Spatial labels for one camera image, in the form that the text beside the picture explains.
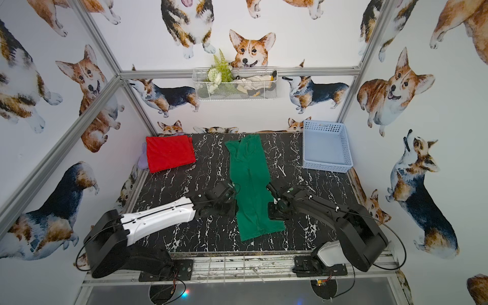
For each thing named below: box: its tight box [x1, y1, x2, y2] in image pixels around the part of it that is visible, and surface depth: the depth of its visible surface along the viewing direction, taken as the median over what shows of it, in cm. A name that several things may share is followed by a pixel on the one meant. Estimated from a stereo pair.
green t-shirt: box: [224, 134, 286, 242], surface depth 103 cm
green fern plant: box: [205, 48, 235, 86], surface depth 83 cm
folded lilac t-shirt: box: [137, 142, 149, 170], surface depth 109 cm
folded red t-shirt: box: [146, 134, 197, 174], surface depth 108 cm
